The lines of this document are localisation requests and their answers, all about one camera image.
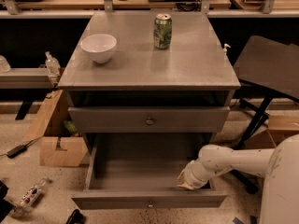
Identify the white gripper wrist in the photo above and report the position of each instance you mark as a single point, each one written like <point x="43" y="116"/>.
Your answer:
<point x="191" y="174"/>

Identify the grey drawer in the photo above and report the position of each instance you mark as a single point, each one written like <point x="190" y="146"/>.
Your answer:
<point x="140" y="170"/>
<point x="149" y="119"/>

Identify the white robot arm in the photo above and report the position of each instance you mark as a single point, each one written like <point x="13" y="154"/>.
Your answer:
<point x="279" y="167"/>

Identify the grey top drawer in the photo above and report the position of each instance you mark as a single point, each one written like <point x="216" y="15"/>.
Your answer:
<point x="149" y="119"/>

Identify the grey drawer cabinet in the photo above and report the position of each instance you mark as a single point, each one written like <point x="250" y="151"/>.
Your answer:
<point x="193" y="72"/>

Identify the black object floor bottom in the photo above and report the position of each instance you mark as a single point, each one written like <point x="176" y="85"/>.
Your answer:
<point x="75" y="218"/>

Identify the cardboard box right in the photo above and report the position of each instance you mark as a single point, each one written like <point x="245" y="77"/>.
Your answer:
<point x="279" y="128"/>

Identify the cardboard box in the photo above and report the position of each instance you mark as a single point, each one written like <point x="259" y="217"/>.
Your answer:
<point x="57" y="148"/>
<point x="279" y="128"/>

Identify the green item in box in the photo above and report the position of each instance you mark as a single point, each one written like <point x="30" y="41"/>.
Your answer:
<point x="70" y="127"/>

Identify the cardboard box left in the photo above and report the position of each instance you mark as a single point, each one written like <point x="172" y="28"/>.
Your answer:
<point x="57" y="148"/>

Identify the small white pump bottle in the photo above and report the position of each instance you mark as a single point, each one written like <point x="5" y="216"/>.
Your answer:
<point x="226" y="47"/>

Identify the clear plastic bottle on floor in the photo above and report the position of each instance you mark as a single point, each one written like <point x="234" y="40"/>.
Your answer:
<point x="29" y="198"/>

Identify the green soda can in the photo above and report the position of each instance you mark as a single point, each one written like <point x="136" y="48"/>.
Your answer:
<point x="162" y="31"/>

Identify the white ceramic bowl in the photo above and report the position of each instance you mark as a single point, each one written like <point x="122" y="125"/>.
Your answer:
<point x="100" y="48"/>

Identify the black power adapter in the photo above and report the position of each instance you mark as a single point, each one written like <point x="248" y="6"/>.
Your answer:
<point x="16" y="151"/>

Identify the clear bottle on shelf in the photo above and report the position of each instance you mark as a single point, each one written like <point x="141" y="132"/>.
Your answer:
<point x="52" y="64"/>

